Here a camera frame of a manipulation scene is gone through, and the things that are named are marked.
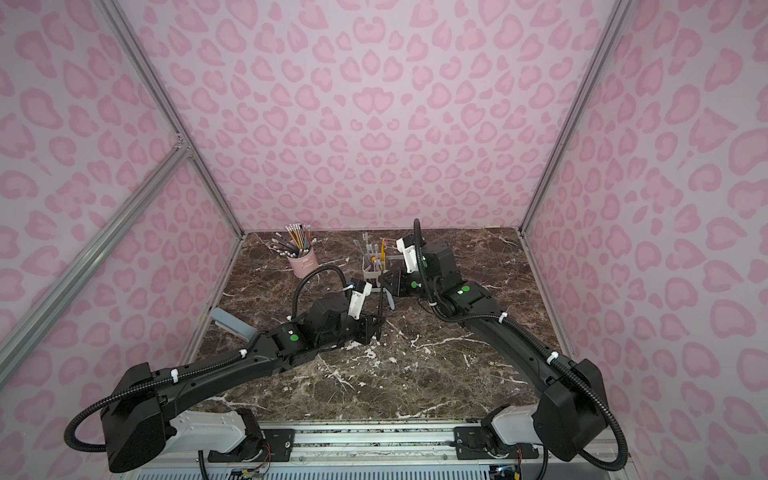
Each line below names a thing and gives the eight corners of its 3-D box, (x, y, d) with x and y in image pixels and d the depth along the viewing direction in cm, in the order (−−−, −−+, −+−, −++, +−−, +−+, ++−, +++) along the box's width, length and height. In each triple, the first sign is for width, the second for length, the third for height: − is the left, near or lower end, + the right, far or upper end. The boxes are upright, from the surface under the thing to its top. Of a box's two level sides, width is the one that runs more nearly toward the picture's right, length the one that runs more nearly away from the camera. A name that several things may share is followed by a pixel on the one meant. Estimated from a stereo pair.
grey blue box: (213, 324, 97) (205, 316, 93) (223, 314, 99) (215, 306, 95) (250, 343, 93) (243, 336, 88) (259, 333, 95) (252, 325, 91)
